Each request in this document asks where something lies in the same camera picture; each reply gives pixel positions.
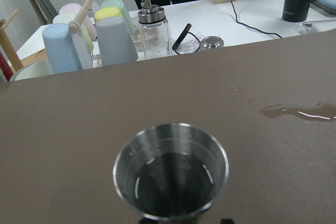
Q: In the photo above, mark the wooden cup rack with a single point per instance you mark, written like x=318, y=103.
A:
x=79, y=35

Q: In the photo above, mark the yellow plastic cup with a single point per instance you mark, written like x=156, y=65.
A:
x=107, y=12

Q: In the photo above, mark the pink plastic cup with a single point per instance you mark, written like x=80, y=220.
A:
x=74, y=8

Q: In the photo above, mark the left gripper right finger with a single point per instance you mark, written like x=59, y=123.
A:
x=227, y=221

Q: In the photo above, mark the blue plastic cup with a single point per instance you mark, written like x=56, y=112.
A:
x=60, y=49

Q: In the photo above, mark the grey chair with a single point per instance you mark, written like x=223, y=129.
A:
x=44, y=10

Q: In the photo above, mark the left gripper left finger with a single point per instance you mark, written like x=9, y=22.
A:
x=147, y=221

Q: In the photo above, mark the green plastic cup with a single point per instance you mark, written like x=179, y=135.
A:
x=121, y=6

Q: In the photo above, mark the white plastic cup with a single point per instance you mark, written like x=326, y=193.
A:
x=66, y=18

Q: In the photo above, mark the glass oil dispenser bottle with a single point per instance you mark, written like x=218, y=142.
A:
x=154, y=30

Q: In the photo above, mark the steel double jigger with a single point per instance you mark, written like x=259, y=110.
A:
x=171, y=172

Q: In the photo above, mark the grey plastic cup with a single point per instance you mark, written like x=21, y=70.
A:
x=115, y=41

